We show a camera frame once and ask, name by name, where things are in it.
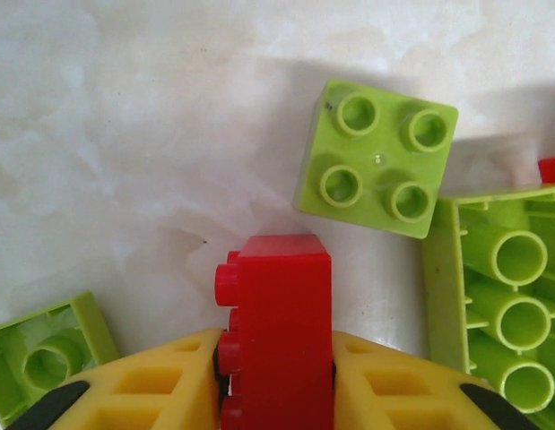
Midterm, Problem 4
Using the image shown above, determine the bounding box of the small red lego brick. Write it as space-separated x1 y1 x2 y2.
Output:
537 155 555 185

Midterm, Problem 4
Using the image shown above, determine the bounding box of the square green lego brick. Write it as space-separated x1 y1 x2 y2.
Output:
293 79 460 241

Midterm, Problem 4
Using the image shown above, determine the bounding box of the long green lego brick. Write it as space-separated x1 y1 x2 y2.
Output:
421 184 555 430

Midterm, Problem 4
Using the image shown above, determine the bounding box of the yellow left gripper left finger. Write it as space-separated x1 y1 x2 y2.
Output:
5 327 224 430

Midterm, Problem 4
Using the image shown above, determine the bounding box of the tall red lego brick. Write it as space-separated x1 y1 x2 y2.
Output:
213 233 335 430

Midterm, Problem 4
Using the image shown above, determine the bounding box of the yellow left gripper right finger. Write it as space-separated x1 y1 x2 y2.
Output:
331 330 545 430

